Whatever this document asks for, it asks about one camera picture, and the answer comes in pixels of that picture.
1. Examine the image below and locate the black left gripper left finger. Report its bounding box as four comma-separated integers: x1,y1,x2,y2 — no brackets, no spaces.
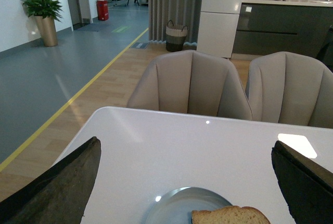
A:
1,136,101,223

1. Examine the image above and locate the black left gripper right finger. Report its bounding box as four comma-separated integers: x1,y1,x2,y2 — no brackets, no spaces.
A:
271,141,332,223

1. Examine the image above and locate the toasted bread slice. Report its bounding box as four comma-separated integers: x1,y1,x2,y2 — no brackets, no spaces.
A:
191,206,270,224

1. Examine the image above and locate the light blue round plate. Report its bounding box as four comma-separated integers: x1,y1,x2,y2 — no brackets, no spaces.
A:
145,187,231,223

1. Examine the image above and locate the beige chair right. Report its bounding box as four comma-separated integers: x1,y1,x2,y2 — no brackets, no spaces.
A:
246,52,332,129

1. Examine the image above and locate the beige chair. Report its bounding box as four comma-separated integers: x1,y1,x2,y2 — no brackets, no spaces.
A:
126,50,252,120
246,52,332,129

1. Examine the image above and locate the beige chair left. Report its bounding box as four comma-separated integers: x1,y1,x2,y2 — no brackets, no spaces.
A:
126,50,252,120

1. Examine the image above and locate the dark grey kitchen counter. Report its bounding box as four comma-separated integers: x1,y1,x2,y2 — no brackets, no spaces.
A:
233,1,332,57

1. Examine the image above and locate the gold plant pot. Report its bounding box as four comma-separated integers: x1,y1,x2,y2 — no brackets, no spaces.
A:
34,16,58,47

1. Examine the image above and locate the green potted plant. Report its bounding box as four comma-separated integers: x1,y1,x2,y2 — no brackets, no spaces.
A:
21,0,62,21

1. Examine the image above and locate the red bin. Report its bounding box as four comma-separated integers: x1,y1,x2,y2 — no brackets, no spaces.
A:
97,0,109,21

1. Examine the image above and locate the woven basket black white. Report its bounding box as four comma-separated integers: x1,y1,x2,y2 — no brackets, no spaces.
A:
166,20,188,52

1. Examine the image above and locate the white cabinet column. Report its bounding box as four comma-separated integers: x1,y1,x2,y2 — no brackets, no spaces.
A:
197,0,242,58

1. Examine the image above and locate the grey curtain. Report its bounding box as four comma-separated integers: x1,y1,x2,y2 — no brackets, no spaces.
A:
148,0,201,43

